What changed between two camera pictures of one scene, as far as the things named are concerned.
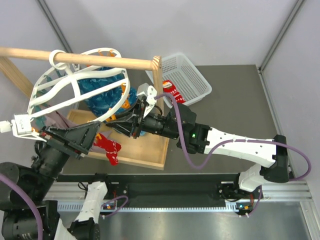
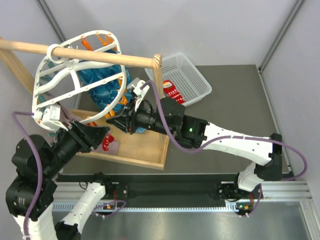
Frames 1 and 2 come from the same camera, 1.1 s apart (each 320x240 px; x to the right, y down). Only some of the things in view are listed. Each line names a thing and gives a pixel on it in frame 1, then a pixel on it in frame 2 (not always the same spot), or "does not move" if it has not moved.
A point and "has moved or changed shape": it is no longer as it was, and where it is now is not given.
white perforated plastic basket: [190, 84] does not move
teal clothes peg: [40, 120] -> [41, 98]
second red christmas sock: [169, 88] does not move
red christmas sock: [111, 148] has moved or changed shape
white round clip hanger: [91, 83] has moved or changed shape
